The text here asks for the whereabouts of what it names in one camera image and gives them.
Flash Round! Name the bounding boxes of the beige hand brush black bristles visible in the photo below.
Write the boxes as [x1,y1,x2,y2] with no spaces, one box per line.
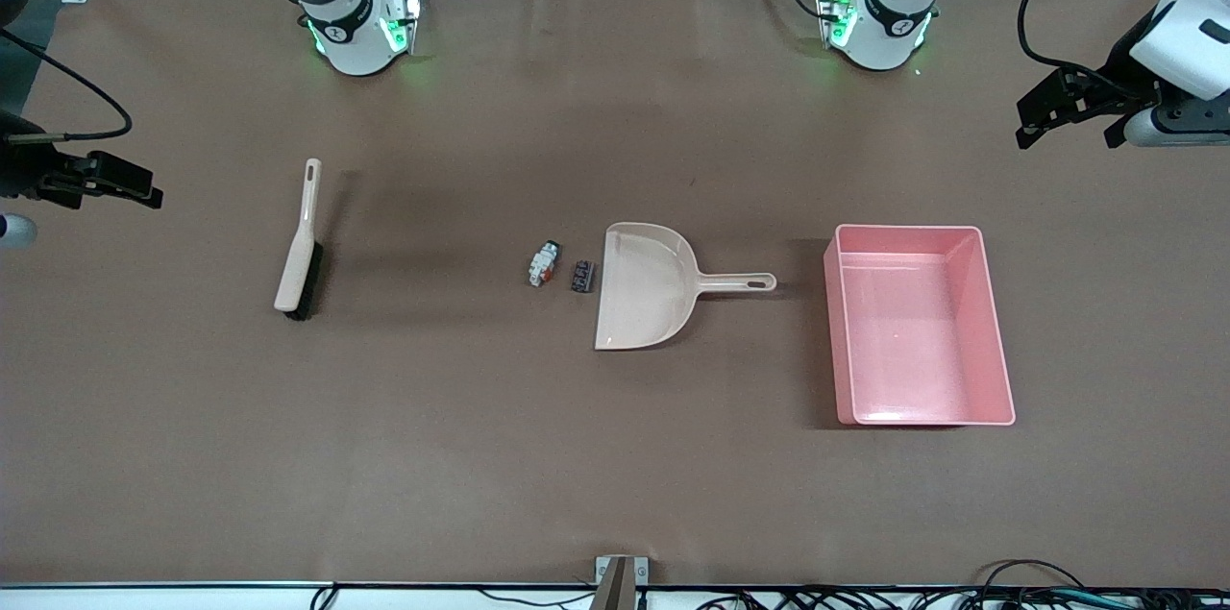
[274,159,325,321]

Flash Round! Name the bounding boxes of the white electrical switch part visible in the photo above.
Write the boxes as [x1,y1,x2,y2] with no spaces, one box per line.
[528,241,562,288]

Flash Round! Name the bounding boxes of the beige plastic dustpan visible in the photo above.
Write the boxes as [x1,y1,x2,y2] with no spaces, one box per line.
[594,222,777,352]

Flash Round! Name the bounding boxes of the pink plastic bin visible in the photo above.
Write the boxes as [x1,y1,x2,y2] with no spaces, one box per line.
[824,224,1017,427]

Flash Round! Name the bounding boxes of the left base green-lit connector box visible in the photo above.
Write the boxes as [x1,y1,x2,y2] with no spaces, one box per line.
[817,0,858,49]

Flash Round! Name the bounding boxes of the base green-lit connector box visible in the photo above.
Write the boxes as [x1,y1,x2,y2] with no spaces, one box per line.
[817,0,858,49]
[380,0,425,56]

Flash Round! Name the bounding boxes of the right base green-lit connector box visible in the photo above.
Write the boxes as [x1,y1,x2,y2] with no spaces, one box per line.
[380,0,425,56]

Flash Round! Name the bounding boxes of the brown table mat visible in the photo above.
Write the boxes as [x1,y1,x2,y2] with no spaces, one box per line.
[0,0,1230,589]

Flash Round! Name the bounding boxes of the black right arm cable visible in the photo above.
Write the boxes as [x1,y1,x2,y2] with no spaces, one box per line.
[0,26,134,143]

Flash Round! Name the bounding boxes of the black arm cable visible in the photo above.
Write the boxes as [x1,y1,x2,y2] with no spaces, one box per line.
[0,26,134,143]
[1017,0,1154,102]

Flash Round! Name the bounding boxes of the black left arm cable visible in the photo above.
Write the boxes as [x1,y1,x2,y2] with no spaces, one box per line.
[1017,0,1154,102]

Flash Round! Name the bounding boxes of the black looping floor cable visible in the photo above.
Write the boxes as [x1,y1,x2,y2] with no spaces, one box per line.
[975,559,1092,610]

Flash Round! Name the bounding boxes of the tangled black cable bundle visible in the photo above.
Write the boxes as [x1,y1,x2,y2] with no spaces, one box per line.
[692,586,1230,610]

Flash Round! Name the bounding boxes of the metal table edge bracket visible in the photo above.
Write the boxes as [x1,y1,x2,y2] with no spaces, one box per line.
[594,555,650,610]

